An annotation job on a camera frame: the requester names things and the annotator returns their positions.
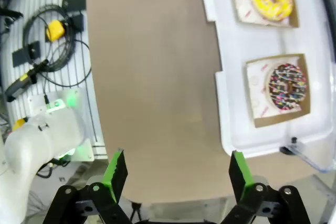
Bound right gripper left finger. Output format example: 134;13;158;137
51;147;132;224

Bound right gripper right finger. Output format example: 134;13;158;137
220;150;312;224

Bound brown cardboard donut tray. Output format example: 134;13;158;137
245;53;312;129
230;0;300;28

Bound chocolate donut with coloured sprinkles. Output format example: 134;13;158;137
265;63;308;111

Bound black container latch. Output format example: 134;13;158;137
279;136;299;156

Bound small yellow cap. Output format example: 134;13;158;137
12;118;27;132

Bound white ribbed metal platform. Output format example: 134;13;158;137
0;0;109;161

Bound black handheld enabling device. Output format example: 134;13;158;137
4;59;49;103

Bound white plastic tray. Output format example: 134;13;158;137
196;0;336;159

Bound yellow emergency stop box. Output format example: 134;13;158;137
45;20;67;42

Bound small black block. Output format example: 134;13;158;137
70;13;85;32

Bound black cables at arm base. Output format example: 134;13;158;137
35;155;71;180

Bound black flat bracket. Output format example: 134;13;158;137
62;0;87;13
12;41;41;68

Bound black coiled cable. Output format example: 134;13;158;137
22;4;93;88

